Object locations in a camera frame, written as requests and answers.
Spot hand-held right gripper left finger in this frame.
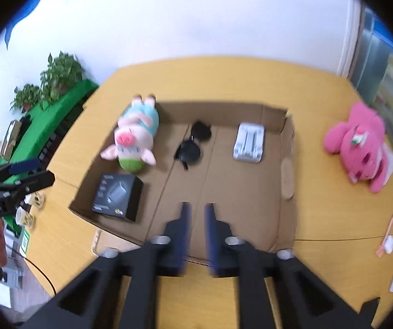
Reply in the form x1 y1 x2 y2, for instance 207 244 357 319
21 202 193 329

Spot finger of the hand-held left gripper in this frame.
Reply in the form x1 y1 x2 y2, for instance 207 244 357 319
0 171 56 215
0 158 41 187

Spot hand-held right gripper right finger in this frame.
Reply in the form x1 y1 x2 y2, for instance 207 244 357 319
204 203 382 329

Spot brown cardboard box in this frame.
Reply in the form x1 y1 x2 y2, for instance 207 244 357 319
68 101 298 271

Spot black product box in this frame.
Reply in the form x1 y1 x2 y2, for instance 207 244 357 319
91 173 144 223

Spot black sunglasses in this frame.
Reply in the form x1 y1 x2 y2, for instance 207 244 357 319
173 120 212 172

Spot white plastic device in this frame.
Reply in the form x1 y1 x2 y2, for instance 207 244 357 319
232 123 265 162

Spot pink pig plush toy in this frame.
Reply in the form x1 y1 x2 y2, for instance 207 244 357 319
100 93 159 174

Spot yellow wooden desktop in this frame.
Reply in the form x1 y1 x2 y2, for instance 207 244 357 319
21 56 393 329

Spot cream patterned cup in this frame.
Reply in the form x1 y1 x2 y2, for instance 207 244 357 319
15 208 36 228
28 192 46 209

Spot gold framed object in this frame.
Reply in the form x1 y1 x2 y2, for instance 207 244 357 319
0 120 24 160

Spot green tablecloth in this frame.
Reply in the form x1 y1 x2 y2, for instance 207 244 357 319
0 79 100 182

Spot green and white carton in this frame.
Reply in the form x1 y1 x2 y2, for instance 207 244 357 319
18 228 32 257

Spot small green potted plant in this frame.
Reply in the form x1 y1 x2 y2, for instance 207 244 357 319
10 84 43 112

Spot white power strip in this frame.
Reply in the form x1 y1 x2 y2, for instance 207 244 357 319
90 229 101 257

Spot large green potted plant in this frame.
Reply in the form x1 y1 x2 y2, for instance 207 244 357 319
40 51 85 103

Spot bright pink plush toy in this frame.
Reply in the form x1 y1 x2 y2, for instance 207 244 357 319
323 101 389 194

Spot white paper sheet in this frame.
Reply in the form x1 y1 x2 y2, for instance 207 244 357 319
380 142 393 187

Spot black cable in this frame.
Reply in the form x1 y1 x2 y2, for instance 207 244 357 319
21 253 59 296

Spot blue wall decoration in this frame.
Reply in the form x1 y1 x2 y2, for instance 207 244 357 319
4 0 51 50

